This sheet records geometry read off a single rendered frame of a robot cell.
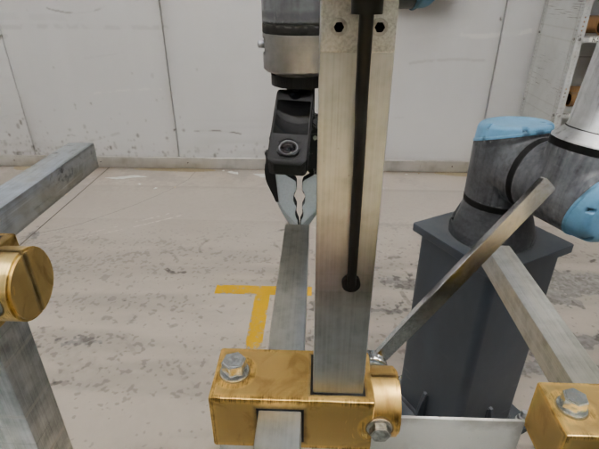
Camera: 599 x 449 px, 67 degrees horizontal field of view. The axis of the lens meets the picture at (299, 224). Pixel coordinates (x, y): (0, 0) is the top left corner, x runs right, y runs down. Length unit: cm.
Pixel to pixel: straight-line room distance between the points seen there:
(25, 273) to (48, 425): 16
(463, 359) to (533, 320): 70
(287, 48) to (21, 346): 38
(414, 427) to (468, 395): 84
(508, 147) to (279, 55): 59
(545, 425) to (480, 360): 79
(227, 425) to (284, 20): 40
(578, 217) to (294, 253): 55
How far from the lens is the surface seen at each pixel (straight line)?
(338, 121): 23
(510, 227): 39
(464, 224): 109
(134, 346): 175
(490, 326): 114
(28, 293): 35
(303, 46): 54
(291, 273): 47
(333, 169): 24
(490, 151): 102
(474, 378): 123
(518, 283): 55
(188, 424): 147
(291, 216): 62
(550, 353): 48
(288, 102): 56
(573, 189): 91
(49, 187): 50
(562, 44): 290
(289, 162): 50
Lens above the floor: 112
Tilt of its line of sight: 28 degrees down
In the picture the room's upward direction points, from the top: straight up
